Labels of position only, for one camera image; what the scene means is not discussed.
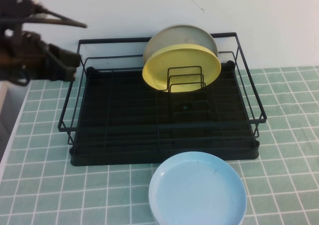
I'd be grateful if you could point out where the black wire dish rack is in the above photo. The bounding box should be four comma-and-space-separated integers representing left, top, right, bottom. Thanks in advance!
57, 31, 268, 146

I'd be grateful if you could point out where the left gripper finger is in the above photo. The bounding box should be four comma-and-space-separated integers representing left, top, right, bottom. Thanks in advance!
50, 59, 77, 83
49, 43, 82, 68

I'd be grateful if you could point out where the green checkered tablecloth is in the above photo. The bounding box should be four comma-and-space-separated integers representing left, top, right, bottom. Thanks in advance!
0, 66, 319, 225

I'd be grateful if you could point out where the light blue plate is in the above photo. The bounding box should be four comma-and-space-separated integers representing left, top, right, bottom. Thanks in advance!
149, 152, 248, 225

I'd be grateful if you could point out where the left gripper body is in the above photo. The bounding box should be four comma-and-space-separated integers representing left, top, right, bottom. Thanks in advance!
0, 30, 52, 83

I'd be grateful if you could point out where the grey plate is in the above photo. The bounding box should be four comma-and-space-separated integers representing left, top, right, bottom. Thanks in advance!
143, 23, 219, 64

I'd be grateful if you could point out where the yellow plate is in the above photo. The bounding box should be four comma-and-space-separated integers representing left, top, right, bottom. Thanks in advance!
142, 44, 222, 93

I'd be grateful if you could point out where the black plastic drip tray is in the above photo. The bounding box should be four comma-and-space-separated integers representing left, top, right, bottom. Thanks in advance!
69, 61, 261, 167

